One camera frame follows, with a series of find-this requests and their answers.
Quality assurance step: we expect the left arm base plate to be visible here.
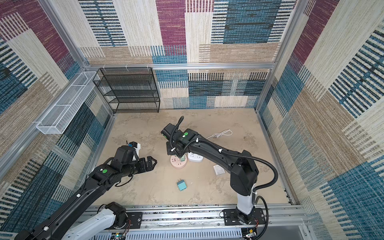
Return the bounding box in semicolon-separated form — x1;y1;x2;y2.
106;212;143;231

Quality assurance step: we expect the white power cable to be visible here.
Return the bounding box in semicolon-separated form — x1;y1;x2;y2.
206;129;233;140

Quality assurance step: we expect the pink round power strip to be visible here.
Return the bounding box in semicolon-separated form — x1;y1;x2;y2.
170;155;187;169

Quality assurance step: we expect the white square wall adapter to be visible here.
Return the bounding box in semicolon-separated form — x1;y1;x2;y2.
214;165;226;176

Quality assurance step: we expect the aluminium mounting rail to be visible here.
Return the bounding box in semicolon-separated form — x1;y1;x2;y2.
53;203;307;240

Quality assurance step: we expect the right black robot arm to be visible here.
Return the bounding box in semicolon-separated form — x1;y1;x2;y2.
161;124;259;215

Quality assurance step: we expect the white wire mesh basket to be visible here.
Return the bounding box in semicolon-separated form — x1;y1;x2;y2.
36;72;96;135

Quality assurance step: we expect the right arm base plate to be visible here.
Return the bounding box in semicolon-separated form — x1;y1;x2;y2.
222;207;267;226

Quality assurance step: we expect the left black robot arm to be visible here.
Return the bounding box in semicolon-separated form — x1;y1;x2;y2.
15;146;158;240

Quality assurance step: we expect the black wire mesh shelf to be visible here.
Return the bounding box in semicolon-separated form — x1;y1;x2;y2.
94;67;161;114

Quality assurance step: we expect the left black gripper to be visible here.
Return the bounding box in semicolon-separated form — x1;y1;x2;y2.
122;155;158;178

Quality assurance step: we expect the teal plug adapter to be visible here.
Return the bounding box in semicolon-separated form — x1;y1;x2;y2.
177;180;187;191

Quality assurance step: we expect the white square power strip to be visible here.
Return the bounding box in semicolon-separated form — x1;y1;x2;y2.
188;153;204;163

